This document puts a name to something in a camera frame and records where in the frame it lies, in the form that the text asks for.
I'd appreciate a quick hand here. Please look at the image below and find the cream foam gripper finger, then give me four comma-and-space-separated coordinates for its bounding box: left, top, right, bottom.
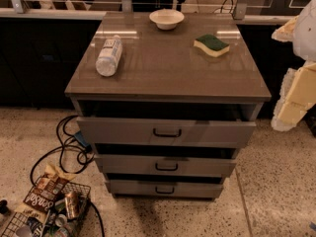
271, 61, 316, 131
272, 16, 298, 42

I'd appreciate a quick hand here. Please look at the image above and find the green yellow sponge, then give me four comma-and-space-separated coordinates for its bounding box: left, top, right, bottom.
194, 35, 230, 57

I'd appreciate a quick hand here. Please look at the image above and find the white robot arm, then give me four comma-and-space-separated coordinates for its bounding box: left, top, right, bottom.
271, 0, 316, 131

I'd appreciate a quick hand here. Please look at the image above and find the white paper bowl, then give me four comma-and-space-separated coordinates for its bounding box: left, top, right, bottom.
149, 9, 185, 31

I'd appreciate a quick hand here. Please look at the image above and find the grey drawer cabinet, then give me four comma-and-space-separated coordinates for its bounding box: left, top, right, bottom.
65, 13, 271, 186

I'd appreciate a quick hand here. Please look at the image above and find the clear plastic water bottle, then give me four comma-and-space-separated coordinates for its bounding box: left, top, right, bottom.
96, 35, 122, 77

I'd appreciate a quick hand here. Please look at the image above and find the middle grey drawer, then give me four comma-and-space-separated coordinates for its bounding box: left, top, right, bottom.
95, 154, 236, 177

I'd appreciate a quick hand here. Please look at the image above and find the grey drawer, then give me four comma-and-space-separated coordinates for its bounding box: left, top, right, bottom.
77, 117, 256, 148
95, 154, 236, 177
106, 180, 223, 198

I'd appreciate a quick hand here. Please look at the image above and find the top grey drawer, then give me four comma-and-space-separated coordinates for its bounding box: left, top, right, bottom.
77, 117, 256, 148

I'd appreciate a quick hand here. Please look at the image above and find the bottom grey drawer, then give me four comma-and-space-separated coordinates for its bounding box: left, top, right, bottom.
106, 180, 223, 198

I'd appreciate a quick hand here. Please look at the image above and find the blue power plug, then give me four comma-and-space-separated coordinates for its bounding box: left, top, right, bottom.
74, 131, 92, 151

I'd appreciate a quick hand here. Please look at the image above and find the copper drink can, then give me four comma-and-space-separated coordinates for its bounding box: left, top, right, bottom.
64, 192, 80, 220

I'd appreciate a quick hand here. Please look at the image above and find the brown snack bag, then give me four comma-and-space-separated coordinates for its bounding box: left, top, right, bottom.
15, 163, 76, 223

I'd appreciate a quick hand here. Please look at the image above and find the black background cable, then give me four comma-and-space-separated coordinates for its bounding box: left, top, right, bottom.
213, 0, 235, 14

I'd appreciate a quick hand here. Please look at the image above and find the black floor cable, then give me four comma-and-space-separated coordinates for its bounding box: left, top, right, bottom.
29, 115, 106, 237

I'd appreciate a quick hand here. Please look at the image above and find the black wire basket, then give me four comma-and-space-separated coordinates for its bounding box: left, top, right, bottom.
1, 182, 91, 237

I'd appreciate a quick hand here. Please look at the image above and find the metal railing frame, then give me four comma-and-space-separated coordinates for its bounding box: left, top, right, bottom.
0, 0, 316, 22

